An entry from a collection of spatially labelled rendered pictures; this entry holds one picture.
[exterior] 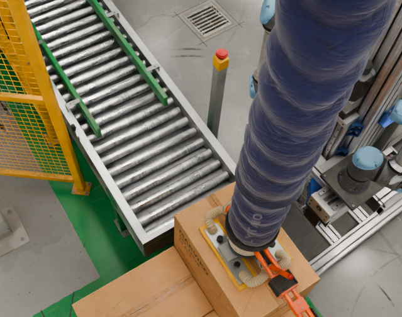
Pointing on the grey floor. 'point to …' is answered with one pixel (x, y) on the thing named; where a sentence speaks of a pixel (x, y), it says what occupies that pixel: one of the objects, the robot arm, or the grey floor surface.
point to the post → (217, 94)
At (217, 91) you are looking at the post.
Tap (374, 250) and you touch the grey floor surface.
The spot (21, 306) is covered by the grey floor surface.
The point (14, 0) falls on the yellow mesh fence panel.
